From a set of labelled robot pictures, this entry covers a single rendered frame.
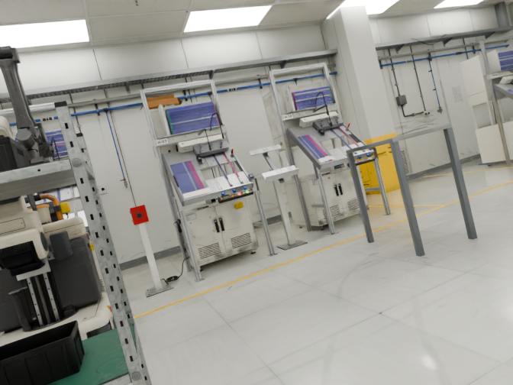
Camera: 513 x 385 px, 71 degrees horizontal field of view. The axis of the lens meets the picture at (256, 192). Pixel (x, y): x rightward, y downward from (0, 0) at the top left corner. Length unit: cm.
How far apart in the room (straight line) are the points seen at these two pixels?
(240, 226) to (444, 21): 631
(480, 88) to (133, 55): 521
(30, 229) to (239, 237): 214
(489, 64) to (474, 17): 264
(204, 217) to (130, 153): 197
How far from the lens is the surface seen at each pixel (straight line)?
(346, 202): 429
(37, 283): 236
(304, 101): 435
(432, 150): 763
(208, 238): 364
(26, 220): 214
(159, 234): 522
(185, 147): 376
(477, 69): 680
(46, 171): 108
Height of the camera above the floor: 78
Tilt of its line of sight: 3 degrees down
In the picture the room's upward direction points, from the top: 14 degrees counter-clockwise
